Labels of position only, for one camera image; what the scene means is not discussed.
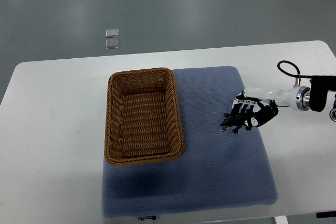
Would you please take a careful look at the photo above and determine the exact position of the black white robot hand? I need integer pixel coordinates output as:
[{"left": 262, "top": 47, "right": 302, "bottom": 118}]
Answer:
[{"left": 227, "top": 86, "right": 310, "bottom": 130}]

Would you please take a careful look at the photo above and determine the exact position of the dark green toy crocodile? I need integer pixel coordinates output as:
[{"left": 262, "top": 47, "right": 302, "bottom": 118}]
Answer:
[{"left": 220, "top": 112, "right": 254, "bottom": 134}]

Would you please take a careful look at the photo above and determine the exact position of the brown wicker basket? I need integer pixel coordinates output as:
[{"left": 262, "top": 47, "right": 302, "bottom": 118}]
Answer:
[{"left": 104, "top": 68, "right": 184, "bottom": 166}]

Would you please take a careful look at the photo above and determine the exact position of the blue grey cloth mat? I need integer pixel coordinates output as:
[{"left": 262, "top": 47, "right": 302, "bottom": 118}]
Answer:
[{"left": 102, "top": 66, "right": 278, "bottom": 218}]

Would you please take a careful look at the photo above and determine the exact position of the white table leg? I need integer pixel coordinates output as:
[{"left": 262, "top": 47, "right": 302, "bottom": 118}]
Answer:
[{"left": 274, "top": 216, "right": 289, "bottom": 224}]

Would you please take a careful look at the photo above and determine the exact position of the lower floor metal plate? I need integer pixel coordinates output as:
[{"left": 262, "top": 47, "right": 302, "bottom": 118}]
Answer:
[{"left": 106, "top": 38, "right": 120, "bottom": 49}]

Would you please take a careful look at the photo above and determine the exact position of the floor metal plate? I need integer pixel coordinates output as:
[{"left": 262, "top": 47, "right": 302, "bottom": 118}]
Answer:
[
  {"left": 106, "top": 28, "right": 119, "bottom": 38},
  {"left": 106, "top": 38, "right": 120, "bottom": 49}
]

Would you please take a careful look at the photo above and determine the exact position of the upper floor metal plate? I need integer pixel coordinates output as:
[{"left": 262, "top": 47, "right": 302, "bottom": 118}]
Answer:
[{"left": 106, "top": 28, "right": 119, "bottom": 38}]

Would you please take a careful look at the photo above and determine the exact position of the black cable loop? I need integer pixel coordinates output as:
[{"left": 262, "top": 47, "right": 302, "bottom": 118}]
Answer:
[{"left": 277, "top": 60, "right": 313, "bottom": 79}]

